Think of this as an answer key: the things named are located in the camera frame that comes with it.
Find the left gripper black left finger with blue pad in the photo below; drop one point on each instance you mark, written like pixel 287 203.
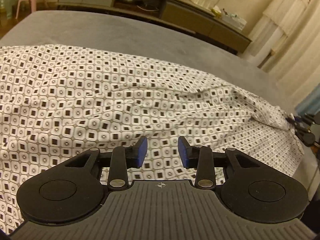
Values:
pixel 76 188

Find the black white patterned garment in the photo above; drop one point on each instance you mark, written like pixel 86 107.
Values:
pixel 57 101

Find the white tissue box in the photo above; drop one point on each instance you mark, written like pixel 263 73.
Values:
pixel 233 19

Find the cream window curtain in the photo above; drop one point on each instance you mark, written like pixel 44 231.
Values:
pixel 285 45

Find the long grey TV cabinet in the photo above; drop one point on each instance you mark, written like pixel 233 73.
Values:
pixel 180 15

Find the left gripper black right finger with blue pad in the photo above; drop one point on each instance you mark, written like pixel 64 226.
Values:
pixel 246 186

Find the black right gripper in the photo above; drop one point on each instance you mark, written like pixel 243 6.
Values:
pixel 302 126

